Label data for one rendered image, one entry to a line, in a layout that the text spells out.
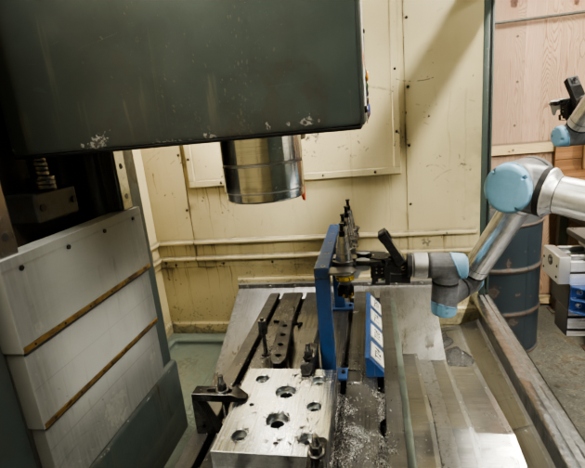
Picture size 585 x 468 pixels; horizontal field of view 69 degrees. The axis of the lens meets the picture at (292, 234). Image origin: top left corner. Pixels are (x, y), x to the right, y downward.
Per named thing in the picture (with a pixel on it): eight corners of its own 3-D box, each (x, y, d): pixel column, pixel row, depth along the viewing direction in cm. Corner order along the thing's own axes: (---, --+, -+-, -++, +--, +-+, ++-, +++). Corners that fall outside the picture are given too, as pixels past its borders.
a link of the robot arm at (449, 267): (468, 286, 120) (471, 257, 118) (427, 285, 122) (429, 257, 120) (462, 275, 128) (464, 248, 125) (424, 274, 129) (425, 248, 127)
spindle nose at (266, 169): (229, 194, 94) (222, 138, 91) (301, 187, 95) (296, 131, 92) (223, 208, 78) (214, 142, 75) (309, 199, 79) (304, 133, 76)
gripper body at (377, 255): (369, 285, 125) (411, 286, 123) (369, 257, 123) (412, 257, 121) (369, 275, 132) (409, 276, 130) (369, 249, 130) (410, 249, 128)
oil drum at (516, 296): (530, 318, 322) (536, 204, 299) (545, 362, 267) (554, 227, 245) (445, 313, 343) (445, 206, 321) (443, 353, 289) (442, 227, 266)
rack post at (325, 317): (348, 370, 122) (342, 272, 115) (347, 381, 117) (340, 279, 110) (313, 370, 124) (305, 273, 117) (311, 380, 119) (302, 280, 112)
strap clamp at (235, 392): (253, 426, 103) (246, 371, 100) (250, 435, 100) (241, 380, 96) (202, 423, 106) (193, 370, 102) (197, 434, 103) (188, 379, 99)
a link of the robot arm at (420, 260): (428, 257, 120) (425, 248, 128) (411, 256, 121) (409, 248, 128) (427, 281, 122) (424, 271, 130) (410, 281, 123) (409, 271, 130)
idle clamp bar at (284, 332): (295, 337, 144) (293, 319, 142) (287, 383, 119) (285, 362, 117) (280, 337, 145) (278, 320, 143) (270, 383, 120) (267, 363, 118)
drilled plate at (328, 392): (338, 386, 109) (337, 369, 108) (328, 478, 81) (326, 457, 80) (252, 384, 113) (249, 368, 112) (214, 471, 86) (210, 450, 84)
